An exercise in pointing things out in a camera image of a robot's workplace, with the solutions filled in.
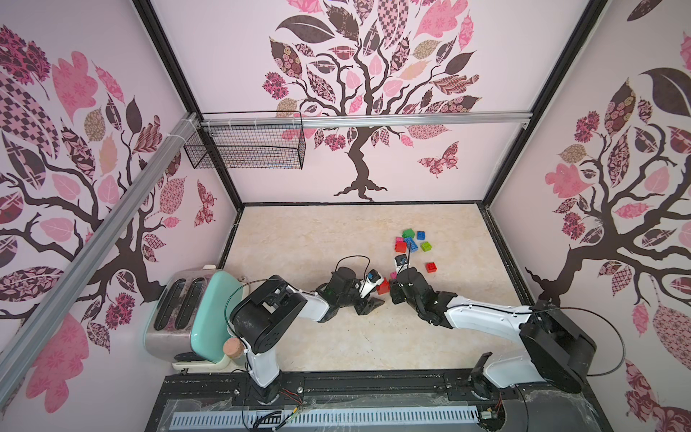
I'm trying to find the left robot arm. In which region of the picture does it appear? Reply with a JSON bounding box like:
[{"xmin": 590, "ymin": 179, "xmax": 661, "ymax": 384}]
[{"xmin": 227, "ymin": 266, "xmax": 386, "ymax": 404}]

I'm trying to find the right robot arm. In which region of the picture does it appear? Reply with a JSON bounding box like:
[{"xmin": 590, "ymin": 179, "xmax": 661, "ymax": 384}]
[{"xmin": 390, "ymin": 254, "xmax": 597, "ymax": 400}]

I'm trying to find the long blue lego brick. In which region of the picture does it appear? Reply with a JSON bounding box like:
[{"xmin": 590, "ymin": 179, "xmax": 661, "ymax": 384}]
[{"xmin": 405, "ymin": 238, "xmax": 419, "ymax": 252}]

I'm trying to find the tall red lego brick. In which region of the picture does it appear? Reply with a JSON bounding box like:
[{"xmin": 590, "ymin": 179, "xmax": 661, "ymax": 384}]
[{"xmin": 395, "ymin": 241, "xmax": 408, "ymax": 253}]

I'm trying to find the cork lid jar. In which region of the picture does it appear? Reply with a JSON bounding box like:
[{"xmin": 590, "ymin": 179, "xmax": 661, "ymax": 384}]
[{"xmin": 223, "ymin": 338, "xmax": 246, "ymax": 363}]

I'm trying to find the mint green toaster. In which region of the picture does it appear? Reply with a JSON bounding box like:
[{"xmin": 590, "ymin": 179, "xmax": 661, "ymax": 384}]
[{"xmin": 143, "ymin": 266, "xmax": 249, "ymax": 365}]

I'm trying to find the white slotted cable duct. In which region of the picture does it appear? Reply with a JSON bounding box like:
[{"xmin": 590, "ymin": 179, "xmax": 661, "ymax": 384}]
[{"xmin": 168, "ymin": 406, "xmax": 480, "ymax": 431}]

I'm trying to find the black wire basket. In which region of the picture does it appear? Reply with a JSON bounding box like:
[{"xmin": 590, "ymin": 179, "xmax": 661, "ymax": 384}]
[{"xmin": 184, "ymin": 110, "xmax": 307, "ymax": 170}]

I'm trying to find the aluminium frame bar back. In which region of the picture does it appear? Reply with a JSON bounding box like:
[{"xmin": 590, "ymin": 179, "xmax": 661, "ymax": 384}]
[{"xmin": 201, "ymin": 111, "xmax": 533, "ymax": 129}]

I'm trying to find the aluminium frame bar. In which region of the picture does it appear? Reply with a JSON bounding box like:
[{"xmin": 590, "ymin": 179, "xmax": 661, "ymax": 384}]
[
  {"xmin": 201, "ymin": 111, "xmax": 533, "ymax": 129},
  {"xmin": 1, "ymin": 113, "xmax": 199, "ymax": 403}
]

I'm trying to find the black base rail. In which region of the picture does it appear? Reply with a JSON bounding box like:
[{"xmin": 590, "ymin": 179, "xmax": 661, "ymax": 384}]
[{"xmin": 145, "ymin": 369, "xmax": 612, "ymax": 431}]

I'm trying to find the aluminium frame bar left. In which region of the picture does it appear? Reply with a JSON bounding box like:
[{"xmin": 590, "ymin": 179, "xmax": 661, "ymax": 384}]
[{"xmin": 1, "ymin": 113, "xmax": 199, "ymax": 403}]

